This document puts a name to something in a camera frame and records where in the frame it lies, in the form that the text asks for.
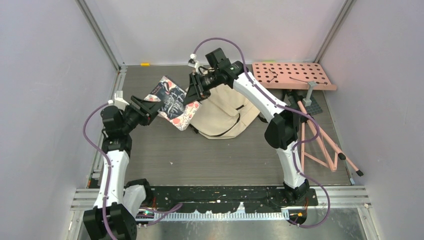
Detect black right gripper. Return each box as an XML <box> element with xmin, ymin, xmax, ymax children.
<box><xmin>184</xmin><ymin>69</ymin><xmax>221</xmax><ymax>106</ymax></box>

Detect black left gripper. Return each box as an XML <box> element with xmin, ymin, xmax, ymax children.
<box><xmin>121</xmin><ymin>96</ymin><xmax>164</xmax><ymax>134</ymax></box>

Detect patterned book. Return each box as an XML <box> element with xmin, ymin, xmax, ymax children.
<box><xmin>144</xmin><ymin>75</ymin><xmax>201</xmax><ymax>131</ymax></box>

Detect cream canvas backpack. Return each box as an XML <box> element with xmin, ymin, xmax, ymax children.
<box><xmin>189</xmin><ymin>84</ymin><xmax>260</xmax><ymax>140</ymax></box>

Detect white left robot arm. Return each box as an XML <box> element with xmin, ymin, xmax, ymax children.
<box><xmin>82</xmin><ymin>91</ymin><xmax>164</xmax><ymax>240</ymax></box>

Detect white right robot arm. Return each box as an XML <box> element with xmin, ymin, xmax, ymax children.
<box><xmin>183</xmin><ymin>48</ymin><xmax>310</xmax><ymax>205</ymax></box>

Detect pink perforated stand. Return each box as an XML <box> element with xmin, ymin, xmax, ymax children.
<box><xmin>252</xmin><ymin>61</ymin><xmax>364</xmax><ymax>177</ymax></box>

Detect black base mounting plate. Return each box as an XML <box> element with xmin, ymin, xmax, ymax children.
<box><xmin>141</xmin><ymin>185</ymin><xmax>318</xmax><ymax>214</ymax></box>

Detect grey bracket on stand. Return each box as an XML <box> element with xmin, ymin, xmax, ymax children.
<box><xmin>302</xmin><ymin>81</ymin><xmax>318</xmax><ymax>107</ymax></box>

